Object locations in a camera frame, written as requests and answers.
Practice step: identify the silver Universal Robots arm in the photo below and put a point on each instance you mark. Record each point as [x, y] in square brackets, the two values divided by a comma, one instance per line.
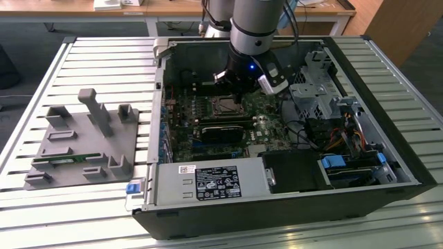
[252, 31]

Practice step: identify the RAM slot white clips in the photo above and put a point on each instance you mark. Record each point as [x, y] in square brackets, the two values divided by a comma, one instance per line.
[224, 120]
[224, 124]

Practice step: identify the blue expansion slot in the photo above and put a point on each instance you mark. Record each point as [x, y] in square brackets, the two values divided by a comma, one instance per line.
[234, 154]

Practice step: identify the green motherboard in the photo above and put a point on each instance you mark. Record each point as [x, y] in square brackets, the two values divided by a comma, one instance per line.
[269, 122]

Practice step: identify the silver disk bay cage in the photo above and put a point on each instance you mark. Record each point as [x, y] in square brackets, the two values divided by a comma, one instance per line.
[307, 101]

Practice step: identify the pale blue teach pendant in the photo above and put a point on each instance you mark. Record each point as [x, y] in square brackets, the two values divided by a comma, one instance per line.
[289, 7]

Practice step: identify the silver finned chipset heatsink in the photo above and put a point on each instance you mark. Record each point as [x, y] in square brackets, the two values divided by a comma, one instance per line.
[257, 151]

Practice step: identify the white and blue box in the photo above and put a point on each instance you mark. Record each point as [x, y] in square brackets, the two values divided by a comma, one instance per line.
[132, 2]

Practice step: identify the blue disk carrier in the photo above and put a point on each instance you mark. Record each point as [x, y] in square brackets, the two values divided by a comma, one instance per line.
[332, 162]

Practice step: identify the grey power supply unit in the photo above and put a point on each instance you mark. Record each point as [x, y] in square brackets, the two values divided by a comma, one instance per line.
[172, 186]

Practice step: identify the wooden cabinet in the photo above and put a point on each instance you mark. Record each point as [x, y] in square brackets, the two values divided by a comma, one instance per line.
[397, 26]

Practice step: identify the small blue clip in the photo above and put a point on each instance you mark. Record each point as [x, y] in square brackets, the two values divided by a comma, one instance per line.
[380, 158]

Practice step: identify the blue case latch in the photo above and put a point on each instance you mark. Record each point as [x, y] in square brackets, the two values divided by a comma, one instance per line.
[134, 188]

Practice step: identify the green RAM stick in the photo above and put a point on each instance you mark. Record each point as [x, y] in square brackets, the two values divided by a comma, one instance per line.
[78, 158]

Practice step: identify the black open PC case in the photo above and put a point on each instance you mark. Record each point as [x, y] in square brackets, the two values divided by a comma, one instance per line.
[241, 223]

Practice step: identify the grey parts rack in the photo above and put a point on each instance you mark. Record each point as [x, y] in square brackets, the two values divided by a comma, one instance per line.
[69, 171]

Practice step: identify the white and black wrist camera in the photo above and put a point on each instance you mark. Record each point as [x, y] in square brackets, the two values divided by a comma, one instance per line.
[273, 77]

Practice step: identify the CPU socket metal frame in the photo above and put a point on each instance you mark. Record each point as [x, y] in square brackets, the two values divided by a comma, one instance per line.
[210, 111]

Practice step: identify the silver metal bay bracket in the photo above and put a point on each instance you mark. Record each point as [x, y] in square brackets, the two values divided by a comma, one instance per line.
[316, 58]

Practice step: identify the wooden desk white frame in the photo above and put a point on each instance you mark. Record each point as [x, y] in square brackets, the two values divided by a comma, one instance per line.
[172, 11]
[52, 11]

